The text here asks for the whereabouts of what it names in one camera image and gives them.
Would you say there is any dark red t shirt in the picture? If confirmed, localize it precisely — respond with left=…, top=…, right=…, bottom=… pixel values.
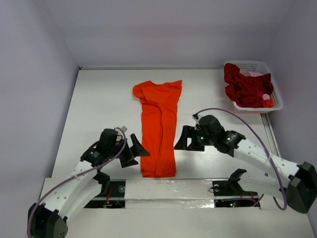
left=224, top=62, right=274, bottom=109

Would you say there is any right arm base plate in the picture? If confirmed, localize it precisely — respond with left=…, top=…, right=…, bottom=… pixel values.
left=209, top=169, right=260, bottom=208

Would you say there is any orange t shirt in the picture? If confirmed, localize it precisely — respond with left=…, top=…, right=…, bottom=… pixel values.
left=133, top=80, right=182, bottom=178

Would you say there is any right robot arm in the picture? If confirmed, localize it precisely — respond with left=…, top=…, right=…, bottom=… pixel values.
left=174, top=115, right=317, bottom=214

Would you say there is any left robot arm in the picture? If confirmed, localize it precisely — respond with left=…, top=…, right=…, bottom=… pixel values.
left=27, top=127, right=150, bottom=238

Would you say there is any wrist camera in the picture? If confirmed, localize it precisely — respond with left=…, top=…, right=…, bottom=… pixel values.
left=115, top=126, right=127, bottom=136
left=193, top=113, right=202, bottom=130

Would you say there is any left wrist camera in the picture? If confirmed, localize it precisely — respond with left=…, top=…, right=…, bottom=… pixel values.
left=115, top=126, right=127, bottom=136

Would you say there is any white plastic basket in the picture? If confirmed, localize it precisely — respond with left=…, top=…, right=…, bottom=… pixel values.
left=224, top=60, right=283, bottom=114

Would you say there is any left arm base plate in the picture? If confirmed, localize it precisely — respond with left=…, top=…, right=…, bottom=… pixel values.
left=84, top=180, right=126, bottom=209

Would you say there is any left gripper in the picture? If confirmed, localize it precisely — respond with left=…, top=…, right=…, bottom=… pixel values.
left=108, top=134, right=149, bottom=167

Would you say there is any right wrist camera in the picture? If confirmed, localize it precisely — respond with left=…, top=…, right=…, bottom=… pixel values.
left=193, top=113, right=202, bottom=130

